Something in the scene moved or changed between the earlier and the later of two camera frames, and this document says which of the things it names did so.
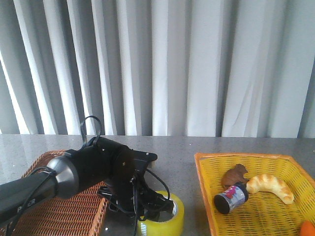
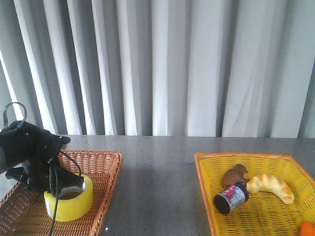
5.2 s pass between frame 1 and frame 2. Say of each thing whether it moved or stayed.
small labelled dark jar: stayed
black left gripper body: moved
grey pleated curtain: stayed
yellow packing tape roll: moved
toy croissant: stayed
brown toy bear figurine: stayed
